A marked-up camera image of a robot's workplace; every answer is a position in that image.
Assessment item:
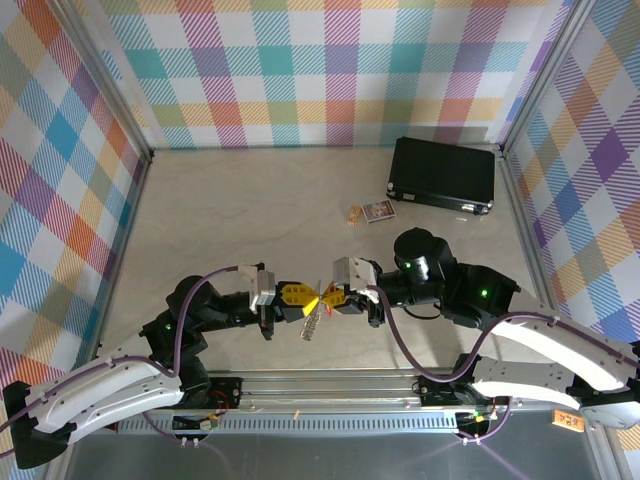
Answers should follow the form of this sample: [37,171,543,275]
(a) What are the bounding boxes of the silver carabiner keyring with chain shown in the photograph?
[298,279,325,344]

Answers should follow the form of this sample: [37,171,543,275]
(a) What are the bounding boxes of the playing card box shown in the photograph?
[360,198,397,225]

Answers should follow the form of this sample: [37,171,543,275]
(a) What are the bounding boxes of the black hard case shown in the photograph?
[385,136,496,215]

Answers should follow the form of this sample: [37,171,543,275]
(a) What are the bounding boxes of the orange tag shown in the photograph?
[551,409,585,432]

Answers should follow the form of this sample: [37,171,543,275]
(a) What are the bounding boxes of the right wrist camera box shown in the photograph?
[332,256,384,304]

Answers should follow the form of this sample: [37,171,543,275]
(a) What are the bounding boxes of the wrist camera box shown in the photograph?
[238,262,278,315]
[332,256,384,304]

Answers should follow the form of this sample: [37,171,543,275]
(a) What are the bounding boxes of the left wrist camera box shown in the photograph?
[238,262,278,315]

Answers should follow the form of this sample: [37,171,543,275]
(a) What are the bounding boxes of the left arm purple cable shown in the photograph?
[0,264,246,454]

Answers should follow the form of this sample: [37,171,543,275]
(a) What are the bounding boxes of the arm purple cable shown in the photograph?
[0,264,246,454]
[366,284,640,445]

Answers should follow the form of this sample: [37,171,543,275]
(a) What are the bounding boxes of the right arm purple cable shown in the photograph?
[366,284,640,445]

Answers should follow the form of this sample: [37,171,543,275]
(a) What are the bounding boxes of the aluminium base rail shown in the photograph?
[179,369,601,419]

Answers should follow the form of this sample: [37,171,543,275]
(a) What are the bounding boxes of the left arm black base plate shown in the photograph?
[199,377,245,410]

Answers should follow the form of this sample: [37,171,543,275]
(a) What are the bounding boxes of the aluminium side rail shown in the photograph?
[497,147,564,321]
[97,149,154,351]

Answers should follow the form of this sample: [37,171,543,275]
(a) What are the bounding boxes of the perforated metal cable tray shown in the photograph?
[117,414,556,434]

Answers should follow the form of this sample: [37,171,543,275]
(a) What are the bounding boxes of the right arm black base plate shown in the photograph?
[417,374,511,407]

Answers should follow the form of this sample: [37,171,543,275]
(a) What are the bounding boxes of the aluminium frame post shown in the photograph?
[49,0,155,164]
[497,0,596,159]

